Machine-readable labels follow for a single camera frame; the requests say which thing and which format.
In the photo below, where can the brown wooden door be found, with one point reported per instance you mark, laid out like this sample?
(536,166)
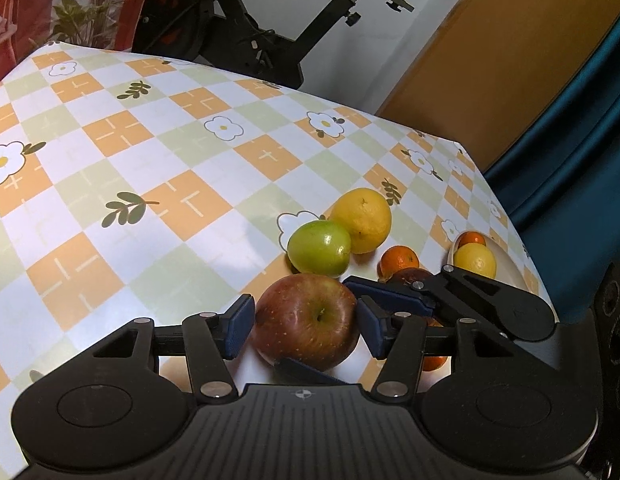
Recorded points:
(490,60)

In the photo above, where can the black exercise bike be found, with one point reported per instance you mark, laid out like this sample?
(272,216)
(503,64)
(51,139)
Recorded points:
(270,50)

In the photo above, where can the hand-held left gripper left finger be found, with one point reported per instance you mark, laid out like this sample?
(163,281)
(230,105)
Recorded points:
(240,325)

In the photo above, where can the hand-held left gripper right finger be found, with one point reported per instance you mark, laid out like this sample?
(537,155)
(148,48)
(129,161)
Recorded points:
(369,327)

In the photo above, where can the yellow orange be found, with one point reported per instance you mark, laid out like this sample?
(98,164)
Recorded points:
(362,215)

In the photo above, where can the small green apple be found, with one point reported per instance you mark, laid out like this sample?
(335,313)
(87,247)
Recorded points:
(317,247)

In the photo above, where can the checkered floral tablecloth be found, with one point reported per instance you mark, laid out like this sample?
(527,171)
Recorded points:
(140,160)

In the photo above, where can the teal curtain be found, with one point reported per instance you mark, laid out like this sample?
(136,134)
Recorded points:
(580,185)

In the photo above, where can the light red apple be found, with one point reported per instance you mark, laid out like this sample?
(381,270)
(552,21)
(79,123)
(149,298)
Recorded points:
(305,320)

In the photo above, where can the beige plate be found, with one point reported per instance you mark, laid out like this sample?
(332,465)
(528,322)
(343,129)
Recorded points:
(510,272)

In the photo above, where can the printed wall cloth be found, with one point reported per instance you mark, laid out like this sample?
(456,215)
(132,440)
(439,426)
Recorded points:
(65,10)

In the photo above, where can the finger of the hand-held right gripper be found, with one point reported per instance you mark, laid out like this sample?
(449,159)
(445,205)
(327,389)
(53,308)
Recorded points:
(390,294)
(300,367)

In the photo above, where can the yellow lemon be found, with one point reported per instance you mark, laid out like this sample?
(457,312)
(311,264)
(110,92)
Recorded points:
(475,260)

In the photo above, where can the tangerine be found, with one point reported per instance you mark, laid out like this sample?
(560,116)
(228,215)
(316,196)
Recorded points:
(435,362)
(472,237)
(397,260)

